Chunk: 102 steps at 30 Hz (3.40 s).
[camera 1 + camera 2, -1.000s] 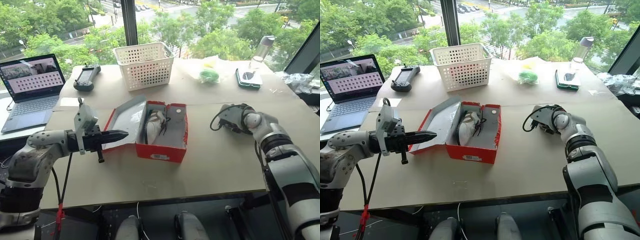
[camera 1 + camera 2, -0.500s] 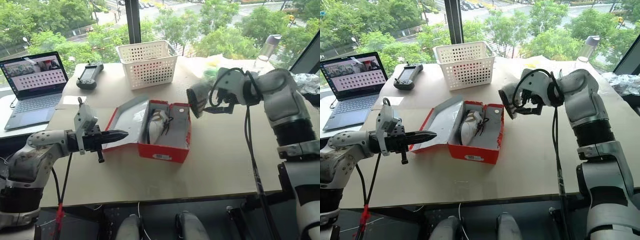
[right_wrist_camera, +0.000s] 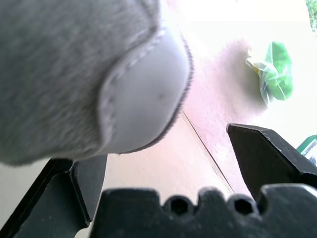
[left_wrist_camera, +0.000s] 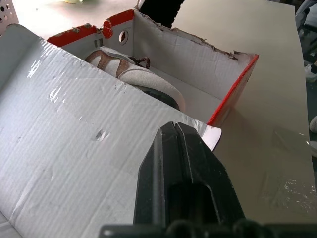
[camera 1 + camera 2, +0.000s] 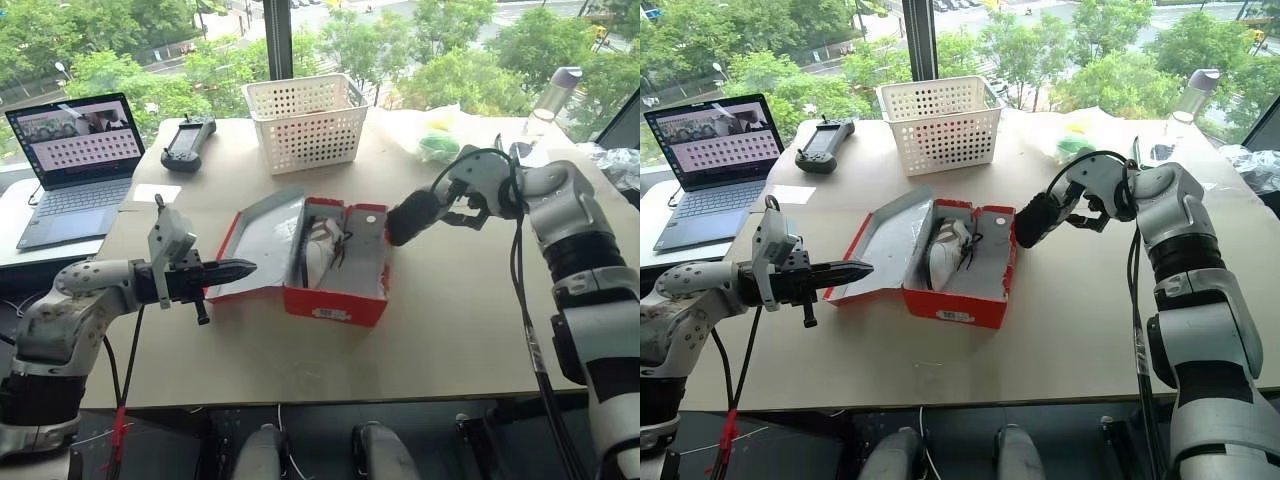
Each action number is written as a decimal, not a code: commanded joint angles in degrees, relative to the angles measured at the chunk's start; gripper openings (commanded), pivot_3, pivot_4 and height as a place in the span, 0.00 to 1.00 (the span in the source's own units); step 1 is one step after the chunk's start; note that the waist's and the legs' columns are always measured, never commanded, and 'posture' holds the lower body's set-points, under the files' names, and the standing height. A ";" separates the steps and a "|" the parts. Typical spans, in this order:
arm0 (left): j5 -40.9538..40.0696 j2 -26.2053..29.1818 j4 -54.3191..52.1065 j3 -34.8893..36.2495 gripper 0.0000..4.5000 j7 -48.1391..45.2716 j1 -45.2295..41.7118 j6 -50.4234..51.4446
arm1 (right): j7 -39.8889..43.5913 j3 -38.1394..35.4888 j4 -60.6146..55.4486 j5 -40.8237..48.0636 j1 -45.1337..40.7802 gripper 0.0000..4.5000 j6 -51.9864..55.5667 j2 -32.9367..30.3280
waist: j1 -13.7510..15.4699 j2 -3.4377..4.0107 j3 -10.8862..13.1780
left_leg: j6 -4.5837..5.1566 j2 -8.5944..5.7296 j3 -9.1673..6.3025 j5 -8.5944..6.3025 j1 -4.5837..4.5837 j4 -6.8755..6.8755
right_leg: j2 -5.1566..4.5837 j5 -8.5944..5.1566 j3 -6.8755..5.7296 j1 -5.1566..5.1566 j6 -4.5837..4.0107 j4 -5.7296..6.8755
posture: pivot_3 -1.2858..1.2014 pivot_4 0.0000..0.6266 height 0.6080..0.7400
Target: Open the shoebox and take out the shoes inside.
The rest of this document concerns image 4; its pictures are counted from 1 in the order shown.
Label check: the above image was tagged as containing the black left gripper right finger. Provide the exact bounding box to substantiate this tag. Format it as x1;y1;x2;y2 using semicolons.
175;121;246;224

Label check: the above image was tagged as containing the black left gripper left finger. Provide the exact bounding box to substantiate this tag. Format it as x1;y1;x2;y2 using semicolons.
133;121;179;226

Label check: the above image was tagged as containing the red and white cardboard shoebox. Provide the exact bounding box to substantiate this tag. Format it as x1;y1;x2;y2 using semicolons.
0;8;260;238

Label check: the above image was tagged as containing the white and brown sneaker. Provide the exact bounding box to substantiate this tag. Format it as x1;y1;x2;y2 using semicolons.
84;46;186;112

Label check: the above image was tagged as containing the white shoe of bystander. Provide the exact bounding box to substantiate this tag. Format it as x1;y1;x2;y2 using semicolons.
304;63;317;83

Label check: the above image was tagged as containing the person in dark clothes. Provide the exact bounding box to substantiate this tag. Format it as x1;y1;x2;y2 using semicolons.
137;0;184;29

